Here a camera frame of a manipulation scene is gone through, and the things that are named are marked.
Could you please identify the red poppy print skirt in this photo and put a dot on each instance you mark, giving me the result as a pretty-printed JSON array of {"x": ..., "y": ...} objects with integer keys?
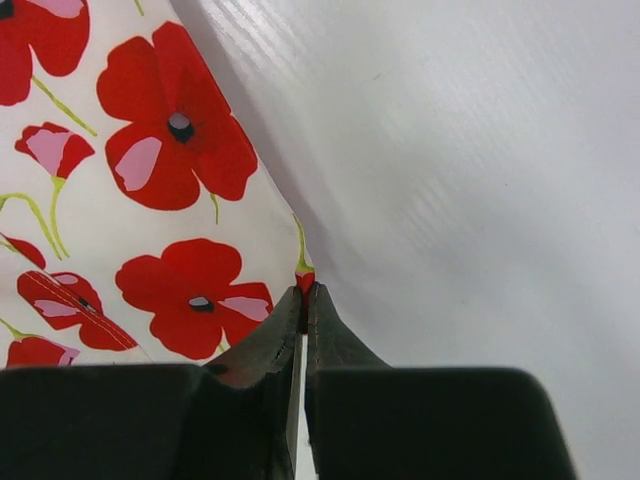
[{"x": 138, "y": 223}]

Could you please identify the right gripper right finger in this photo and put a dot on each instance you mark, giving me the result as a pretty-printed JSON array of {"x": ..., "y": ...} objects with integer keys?
[{"x": 370, "y": 420}]

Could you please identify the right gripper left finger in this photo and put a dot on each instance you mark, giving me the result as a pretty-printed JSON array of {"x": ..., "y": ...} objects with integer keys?
[{"x": 234, "y": 417}]

